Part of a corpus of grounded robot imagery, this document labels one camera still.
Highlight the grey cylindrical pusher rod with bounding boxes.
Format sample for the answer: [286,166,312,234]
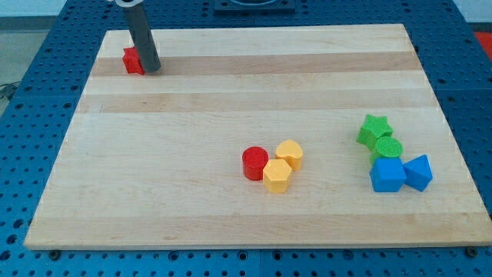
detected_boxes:
[122,1,161,72]

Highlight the silver rod mounting flange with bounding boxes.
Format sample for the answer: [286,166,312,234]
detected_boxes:
[108,0,143,7]

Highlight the red star block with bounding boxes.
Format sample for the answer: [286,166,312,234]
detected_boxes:
[122,47,145,75]

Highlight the green star block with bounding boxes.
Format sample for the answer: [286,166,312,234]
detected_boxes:
[357,114,394,151]

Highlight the wooden board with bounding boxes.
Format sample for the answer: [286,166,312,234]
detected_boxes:
[25,24,491,250]

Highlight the red cylinder block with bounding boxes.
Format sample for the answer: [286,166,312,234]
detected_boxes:
[241,146,269,181]

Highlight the yellow heart block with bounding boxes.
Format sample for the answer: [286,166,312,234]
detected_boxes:
[275,139,304,171]

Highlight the yellow hexagon block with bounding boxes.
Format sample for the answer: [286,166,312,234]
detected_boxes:
[263,159,292,194]

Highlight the green cylinder block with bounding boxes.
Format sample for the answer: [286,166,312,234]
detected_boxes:
[370,136,404,165]

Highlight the blue cube block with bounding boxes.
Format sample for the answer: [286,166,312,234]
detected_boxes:
[370,158,407,192]

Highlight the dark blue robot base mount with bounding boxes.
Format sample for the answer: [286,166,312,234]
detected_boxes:
[212,0,297,14]

